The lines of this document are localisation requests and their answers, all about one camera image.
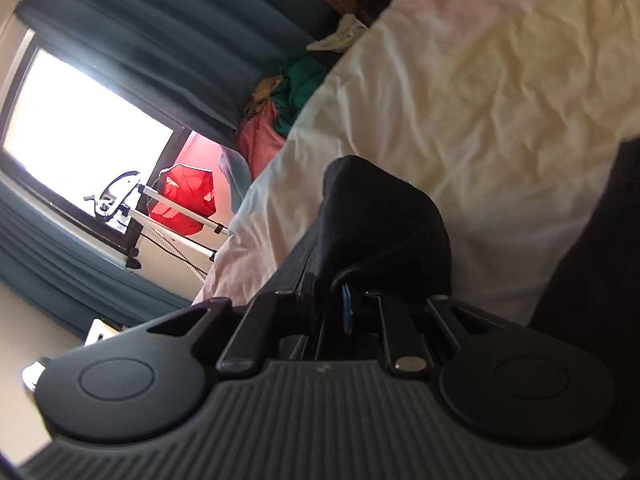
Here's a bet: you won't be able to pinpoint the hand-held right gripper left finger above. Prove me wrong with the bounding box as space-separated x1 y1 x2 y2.
145 272 317 374

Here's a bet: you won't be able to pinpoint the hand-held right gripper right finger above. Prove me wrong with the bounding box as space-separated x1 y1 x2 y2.
340 284 507 375

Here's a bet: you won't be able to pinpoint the light blue cloth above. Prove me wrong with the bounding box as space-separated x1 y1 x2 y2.
218 152 257 192

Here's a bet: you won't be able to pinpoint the green cloth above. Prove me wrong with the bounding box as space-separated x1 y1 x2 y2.
271 55 332 137

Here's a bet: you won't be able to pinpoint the white floor appliance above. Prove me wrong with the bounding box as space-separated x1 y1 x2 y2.
84 317 122 347

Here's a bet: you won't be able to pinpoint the garment steamer stand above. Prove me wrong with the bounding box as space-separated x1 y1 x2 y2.
84 170 232 277

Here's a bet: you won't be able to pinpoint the red garment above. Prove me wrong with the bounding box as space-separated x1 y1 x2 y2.
148 163 219 237

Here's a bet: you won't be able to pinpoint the black clothes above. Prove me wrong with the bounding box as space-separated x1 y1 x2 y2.
272 155 454 362

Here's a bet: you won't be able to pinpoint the dark framed window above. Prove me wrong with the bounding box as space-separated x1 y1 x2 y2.
0 44 193 221

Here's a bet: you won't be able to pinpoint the beige cloth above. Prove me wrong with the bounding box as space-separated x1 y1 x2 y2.
244 76 284 117

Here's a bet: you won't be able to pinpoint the teal curtain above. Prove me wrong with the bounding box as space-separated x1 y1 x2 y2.
0 169 197 338
15 0 353 147

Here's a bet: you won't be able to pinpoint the pastel bed sheet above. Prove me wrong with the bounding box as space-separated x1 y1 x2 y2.
192 0 640 327

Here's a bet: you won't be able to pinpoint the dark cloth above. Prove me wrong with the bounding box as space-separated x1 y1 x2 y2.
529 138 640 361

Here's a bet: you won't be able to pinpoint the white cloth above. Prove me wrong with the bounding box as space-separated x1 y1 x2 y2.
305 13 372 53

